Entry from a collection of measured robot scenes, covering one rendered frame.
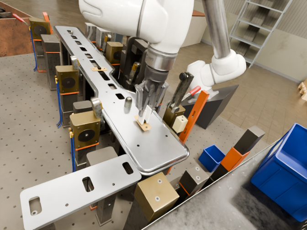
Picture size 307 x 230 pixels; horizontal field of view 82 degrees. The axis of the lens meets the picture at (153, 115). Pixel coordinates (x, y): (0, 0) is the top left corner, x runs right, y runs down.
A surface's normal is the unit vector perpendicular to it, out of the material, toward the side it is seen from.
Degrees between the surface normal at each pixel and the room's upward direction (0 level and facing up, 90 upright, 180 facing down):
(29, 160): 0
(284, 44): 90
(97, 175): 0
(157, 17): 81
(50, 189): 0
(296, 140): 90
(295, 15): 90
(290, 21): 90
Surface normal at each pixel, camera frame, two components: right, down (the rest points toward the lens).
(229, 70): 0.03, 0.71
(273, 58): -0.58, 0.39
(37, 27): 0.54, 0.62
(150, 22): -0.12, 0.55
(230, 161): -0.80, 0.19
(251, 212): 0.24, -0.76
